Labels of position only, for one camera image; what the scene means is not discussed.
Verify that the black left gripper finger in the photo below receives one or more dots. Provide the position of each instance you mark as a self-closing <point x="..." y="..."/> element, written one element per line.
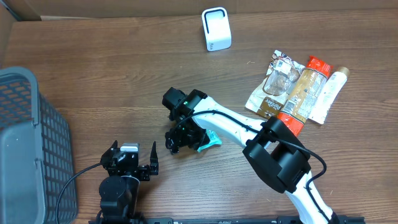
<point x="154" y="161"/>
<point x="108" y="154"/>

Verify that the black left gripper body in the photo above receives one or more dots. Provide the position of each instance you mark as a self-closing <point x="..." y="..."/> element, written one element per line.
<point x="145" y="174"/>

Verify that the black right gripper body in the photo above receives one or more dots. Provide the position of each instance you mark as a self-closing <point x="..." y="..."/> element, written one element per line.
<point x="192" y="134"/>

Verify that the teal snack packet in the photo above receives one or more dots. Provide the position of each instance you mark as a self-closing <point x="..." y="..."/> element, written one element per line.
<point x="211" y="139"/>

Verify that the grey plastic basket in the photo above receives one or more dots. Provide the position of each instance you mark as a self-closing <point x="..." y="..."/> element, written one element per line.
<point x="36" y="154"/>

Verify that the brown white nut pouch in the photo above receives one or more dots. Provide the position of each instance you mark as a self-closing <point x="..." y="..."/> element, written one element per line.
<point x="271" y="95"/>

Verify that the orange spaghetti packet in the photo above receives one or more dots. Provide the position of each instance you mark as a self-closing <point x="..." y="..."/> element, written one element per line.
<point x="304" y="95"/>

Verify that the white cream tube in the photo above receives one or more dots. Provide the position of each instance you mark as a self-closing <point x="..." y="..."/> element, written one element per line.
<point x="328" y="94"/>

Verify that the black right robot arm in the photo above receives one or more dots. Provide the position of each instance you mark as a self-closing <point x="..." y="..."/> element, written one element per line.
<point x="274" y="152"/>

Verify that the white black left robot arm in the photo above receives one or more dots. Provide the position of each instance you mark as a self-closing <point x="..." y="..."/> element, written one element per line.
<point x="119" y="191"/>

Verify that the white barcode scanner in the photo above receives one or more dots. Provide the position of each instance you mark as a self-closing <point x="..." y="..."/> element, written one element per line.
<point x="216" y="29"/>

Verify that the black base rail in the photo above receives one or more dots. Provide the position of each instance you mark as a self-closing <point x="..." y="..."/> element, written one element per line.
<point x="279" y="220"/>

